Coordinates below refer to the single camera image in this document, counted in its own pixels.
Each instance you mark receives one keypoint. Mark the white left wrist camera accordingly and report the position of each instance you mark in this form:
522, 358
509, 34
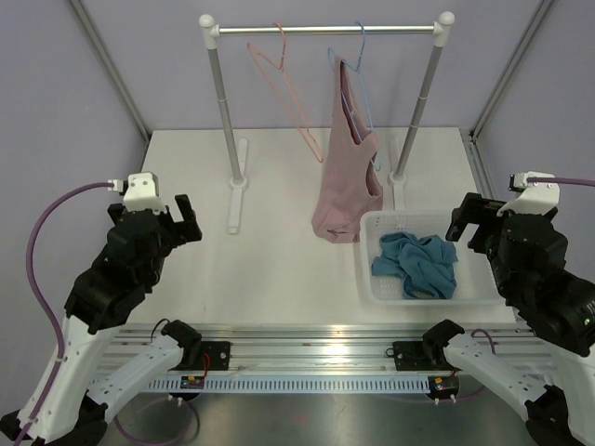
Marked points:
140, 192

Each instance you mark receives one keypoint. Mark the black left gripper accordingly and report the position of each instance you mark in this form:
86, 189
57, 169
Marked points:
184, 230

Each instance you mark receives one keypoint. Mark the teal tank top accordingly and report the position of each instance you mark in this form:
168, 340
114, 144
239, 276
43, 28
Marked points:
424, 265

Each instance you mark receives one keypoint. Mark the aluminium frame post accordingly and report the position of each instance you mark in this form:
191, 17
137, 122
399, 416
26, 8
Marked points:
91, 32
537, 20

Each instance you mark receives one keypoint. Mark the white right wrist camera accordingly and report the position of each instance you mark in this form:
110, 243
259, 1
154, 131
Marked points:
537, 194

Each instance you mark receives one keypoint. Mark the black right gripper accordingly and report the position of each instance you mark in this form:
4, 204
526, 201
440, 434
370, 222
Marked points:
471, 209

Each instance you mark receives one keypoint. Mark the white and silver clothes rack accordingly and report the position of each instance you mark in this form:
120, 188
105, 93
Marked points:
238, 148

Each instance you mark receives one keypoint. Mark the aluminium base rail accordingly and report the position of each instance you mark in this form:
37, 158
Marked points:
316, 359

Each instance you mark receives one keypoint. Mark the coral pink wire hanger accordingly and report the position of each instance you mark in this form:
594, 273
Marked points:
281, 85

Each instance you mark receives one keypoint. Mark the pink tank top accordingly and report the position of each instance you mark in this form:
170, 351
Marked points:
349, 187

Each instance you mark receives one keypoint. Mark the white plastic mesh basket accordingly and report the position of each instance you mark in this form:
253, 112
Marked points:
475, 283

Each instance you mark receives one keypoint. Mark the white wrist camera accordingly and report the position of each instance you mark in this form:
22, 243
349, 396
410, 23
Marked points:
140, 192
537, 194

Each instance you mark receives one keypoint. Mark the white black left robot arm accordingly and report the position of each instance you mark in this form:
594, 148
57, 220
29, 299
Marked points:
68, 407

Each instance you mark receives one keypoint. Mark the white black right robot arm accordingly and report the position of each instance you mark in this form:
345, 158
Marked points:
559, 308

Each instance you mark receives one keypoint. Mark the aluminium frame post right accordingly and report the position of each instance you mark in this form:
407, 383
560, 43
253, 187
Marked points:
537, 20

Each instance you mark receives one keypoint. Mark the aluminium frame post left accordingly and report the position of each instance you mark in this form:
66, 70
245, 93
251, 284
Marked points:
91, 32

